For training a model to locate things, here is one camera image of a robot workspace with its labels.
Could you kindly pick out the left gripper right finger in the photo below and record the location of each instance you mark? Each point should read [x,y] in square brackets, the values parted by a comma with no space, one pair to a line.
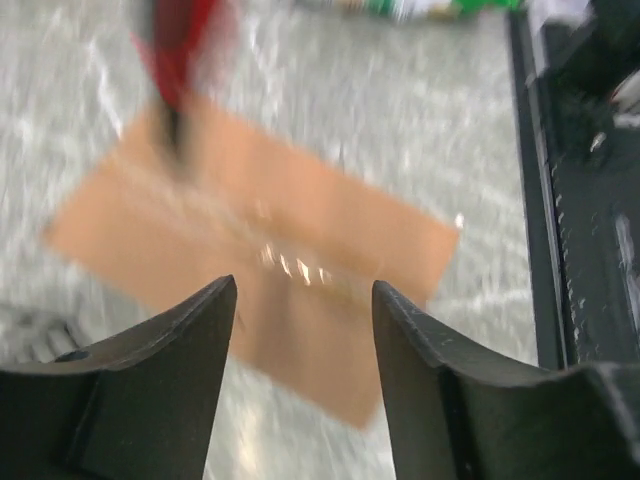
[458,410]

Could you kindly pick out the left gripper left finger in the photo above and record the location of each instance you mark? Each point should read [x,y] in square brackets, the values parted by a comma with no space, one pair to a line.
[138,405]

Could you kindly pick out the brown cardboard express box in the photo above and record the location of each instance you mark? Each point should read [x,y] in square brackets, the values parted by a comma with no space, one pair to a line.
[304,242]

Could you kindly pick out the red black utility knife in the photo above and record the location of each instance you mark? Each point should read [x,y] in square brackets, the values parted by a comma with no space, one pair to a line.
[169,37]

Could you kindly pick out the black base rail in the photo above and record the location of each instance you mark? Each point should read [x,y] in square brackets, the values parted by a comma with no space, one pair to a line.
[575,72]

